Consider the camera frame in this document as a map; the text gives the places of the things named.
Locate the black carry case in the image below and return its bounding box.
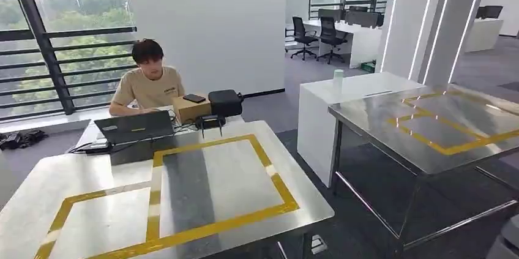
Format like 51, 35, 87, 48
207, 89, 244, 118

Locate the small black device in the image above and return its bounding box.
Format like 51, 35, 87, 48
194, 114, 227, 139

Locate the black smartphone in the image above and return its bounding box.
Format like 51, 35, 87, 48
182, 93, 207, 104

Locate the steel bench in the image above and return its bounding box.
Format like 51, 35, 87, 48
327, 83, 519, 250
0, 120, 336, 259

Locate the cardboard box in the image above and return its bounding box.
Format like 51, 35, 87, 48
171, 94, 213, 124

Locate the pale green cup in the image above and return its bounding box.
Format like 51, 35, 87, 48
332, 69, 345, 90

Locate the black office chair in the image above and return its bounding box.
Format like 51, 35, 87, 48
285, 16, 319, 62
316, 16, 349, 66

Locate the person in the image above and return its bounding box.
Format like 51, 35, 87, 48
108, 38, 187, 118

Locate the long white office desk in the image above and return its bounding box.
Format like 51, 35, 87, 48
302, 18, 383, 70

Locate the dark grey laptop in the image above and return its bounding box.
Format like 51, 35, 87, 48
94, 110, 176, 147

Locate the grey desk partition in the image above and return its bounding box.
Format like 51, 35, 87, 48
318, 7, 385, 29

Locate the metal floor socket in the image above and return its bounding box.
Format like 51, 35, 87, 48
310, 235, 329, 255

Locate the black window railing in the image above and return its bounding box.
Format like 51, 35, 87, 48
0, 0, 138, 122

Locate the black bag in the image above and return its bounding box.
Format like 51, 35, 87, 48
0, 129, 49, 152

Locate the black monitor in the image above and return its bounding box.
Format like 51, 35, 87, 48
475, 5, 504, 20

